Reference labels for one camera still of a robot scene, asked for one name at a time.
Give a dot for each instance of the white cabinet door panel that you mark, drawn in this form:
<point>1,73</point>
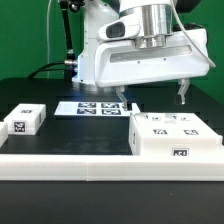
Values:
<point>149,124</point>

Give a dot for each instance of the white cabinet top block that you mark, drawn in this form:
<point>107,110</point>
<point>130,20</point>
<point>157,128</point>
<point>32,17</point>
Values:
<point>25,119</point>

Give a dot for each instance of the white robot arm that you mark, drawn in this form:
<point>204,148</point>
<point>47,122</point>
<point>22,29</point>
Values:
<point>147,22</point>

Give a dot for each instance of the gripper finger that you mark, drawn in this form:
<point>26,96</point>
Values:
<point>183,87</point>
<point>127,105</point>

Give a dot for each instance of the white U-shaped fence frame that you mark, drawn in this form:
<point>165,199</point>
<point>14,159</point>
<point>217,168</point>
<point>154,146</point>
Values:
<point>111,168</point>

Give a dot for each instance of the white marker base sheet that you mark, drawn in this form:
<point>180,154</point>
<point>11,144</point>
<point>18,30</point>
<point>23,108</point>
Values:
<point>108,109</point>

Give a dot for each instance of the white cabinet body box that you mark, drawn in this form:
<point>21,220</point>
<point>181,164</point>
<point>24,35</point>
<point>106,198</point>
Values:
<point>171,144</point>

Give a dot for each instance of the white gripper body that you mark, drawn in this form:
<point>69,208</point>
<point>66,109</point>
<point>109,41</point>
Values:
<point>120,63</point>

